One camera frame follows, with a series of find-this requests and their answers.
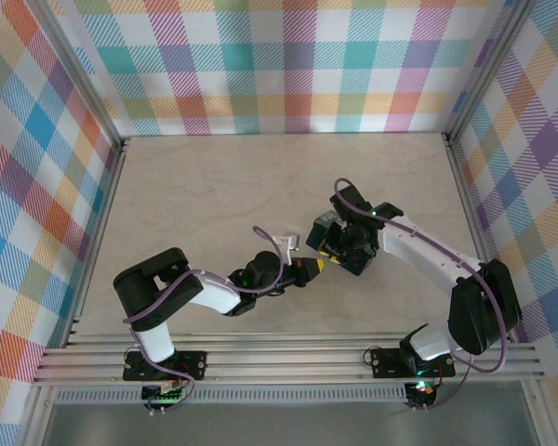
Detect starry night print tin box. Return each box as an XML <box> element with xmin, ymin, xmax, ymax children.
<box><xmin>306</xmin><ymin>216</ymin><xmax>378</xmax><ymax>276</ymax></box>

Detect aluminium mounting rails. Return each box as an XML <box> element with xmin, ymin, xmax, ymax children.
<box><xmin>32</xmin><ymin>332</ymin><xmax>548</xmax><ymax>385</ymax></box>

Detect right controller circuit board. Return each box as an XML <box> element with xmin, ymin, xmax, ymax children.
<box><xmin>406</xmin><ymin>380</ymin><xmax>436</xmax><ymax>406</ymax></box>

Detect controller circuit board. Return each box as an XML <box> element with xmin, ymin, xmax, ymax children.
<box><xmin>406</xmin><ymin>380</ymin><xmax>436</xmax><ymax>406</ymax></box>
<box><xmin>141</xmin><ymin>385</ymin><xmax>187</xmax><ymax>403</ymax></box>

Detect left controller circuit board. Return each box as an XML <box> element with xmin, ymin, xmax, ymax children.
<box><xmin>141</xmin><ymin>385</ymin><xmax>187</xmax><ymax>403</ymax></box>

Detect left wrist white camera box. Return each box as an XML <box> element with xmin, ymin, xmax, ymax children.
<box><xmin>273</xmin><ymin>231</ymin><xmax>301</xmax><ymax>262</ymax></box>

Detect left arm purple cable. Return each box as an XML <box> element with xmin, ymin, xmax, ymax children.
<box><xmin>123</xmin><ymin>225</ymin><xmax>290</xmax><ymax>411</ymax></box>

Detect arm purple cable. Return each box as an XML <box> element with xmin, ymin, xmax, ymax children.
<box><xmin>333</xmin><ymin>177</ymin><xmax>512</xmax><ymax>411</ymax></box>
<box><xmin>123</xmin><ymin>225</ymin><xmax>290</xmax><ymax>411</ymax></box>

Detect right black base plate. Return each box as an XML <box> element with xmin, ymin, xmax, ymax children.
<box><xmin>370</xmin><ymin>347</ymin><xmax>457</xmax><ymax>379</ymax></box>

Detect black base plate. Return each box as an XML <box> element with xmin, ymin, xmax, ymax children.
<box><xmin>370</xmin><ymin>347</ymin><xmax>457</xmax><ymax>379</ymax></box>
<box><xmin>123</xmin><ymin>350</ymin><xmax>208</xmax><ymax>383</ymax></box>

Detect aluminium table side rail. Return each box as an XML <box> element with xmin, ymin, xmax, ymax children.
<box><xmin>444</xmin><ymin>133</ymin><xmax>517</xmax><ymax>343</ymax></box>
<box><xmin>60</xmin><ymin>138</ymin><xmax>131</xmax><ymax>349</ymax></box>

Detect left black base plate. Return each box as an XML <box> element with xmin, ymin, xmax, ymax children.
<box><xmin>123</xmin><ymin>350</ymin><xmax>208</xmax><ymax>383</ymax></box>

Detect grey slotted cable duct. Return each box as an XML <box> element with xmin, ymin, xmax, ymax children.
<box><xmin>55</xmin><ymin>383</ymin><xmax>410</xmax><ymax>404</ymax></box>

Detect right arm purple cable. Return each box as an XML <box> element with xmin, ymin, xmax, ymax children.
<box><xmin>333</xmin><ymin>177</ymin><xmax>512</xmax><ymax>411</ymax></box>

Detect aluminium corner post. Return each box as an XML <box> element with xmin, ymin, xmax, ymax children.
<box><xmin>445</xmin><ymin>0</ymin><xmax>538</xmax><ymax>143</ymax></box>
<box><xmin>25</xmin><ymin>0</ymin><xmax>127</xmax><ymax>151</ymax></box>

